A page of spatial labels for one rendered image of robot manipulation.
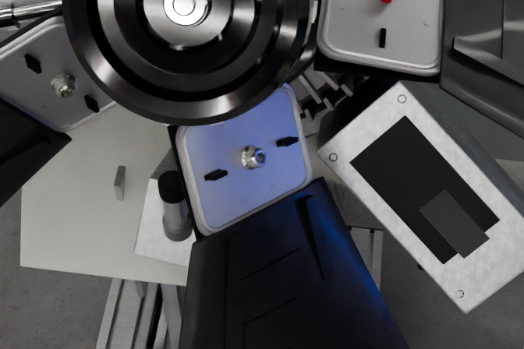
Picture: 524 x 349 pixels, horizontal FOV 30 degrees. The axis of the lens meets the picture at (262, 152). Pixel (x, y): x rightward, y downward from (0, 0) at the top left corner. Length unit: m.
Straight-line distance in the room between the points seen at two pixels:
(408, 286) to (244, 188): 1.24
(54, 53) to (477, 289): 0.31
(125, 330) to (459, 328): 0.57
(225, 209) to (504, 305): 1.28
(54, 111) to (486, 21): 0.25
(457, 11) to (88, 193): 0.39
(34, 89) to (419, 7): 0.21
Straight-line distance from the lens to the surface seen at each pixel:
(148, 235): 0.70
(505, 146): 1.84
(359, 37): 0.50
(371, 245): 1.72
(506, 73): 0.50
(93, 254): 0.82
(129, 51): 0.48
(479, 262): 0.66
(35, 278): 1.79
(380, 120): 0.62
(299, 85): 0.63
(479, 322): 1.76
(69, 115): 0.58
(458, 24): 0.51
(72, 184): 0.80
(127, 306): 1.65
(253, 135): 0.54
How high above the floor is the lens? 1.56
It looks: 56 degrees down
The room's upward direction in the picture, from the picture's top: 1 degrees clockwise
